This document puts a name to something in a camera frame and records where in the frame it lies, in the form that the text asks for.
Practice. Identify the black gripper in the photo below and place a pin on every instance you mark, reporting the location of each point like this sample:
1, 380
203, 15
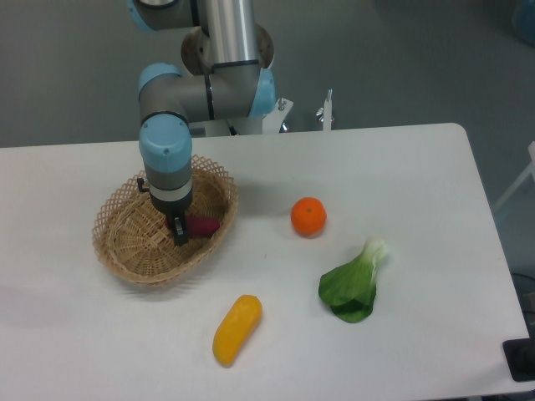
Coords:
172, 198

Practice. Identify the purple sweet potato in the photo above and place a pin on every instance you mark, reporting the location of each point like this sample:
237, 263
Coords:
198, 226

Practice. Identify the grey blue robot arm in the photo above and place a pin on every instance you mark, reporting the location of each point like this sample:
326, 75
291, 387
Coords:
235, 86

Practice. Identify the woven wicker basket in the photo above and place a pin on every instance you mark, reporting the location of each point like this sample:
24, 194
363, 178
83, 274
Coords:
130, 236

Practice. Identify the yellow mango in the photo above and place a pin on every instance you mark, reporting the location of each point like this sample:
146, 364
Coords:
236, 328

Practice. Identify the orange tangerine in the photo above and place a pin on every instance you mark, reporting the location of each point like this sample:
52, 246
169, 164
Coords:
308, 216

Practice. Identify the green bok choy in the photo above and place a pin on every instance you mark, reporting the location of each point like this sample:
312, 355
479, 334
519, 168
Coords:
349, 290

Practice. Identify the black box at table edge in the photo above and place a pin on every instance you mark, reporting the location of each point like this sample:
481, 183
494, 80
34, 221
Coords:
519, 354

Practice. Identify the blue object top right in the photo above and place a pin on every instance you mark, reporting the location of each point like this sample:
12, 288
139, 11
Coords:
523, 21

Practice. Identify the white frame at right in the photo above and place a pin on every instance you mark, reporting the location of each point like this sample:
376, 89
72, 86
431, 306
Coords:
526, 175

